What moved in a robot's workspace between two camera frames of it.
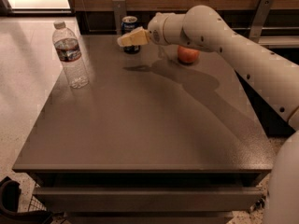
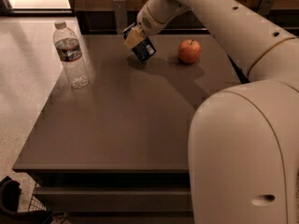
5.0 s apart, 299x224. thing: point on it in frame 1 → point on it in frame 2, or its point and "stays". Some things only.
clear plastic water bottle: [69, 56] stays
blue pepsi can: [130, 23] → [145, 49]
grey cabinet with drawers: [150, 139] stays
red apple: [187, 55] stays
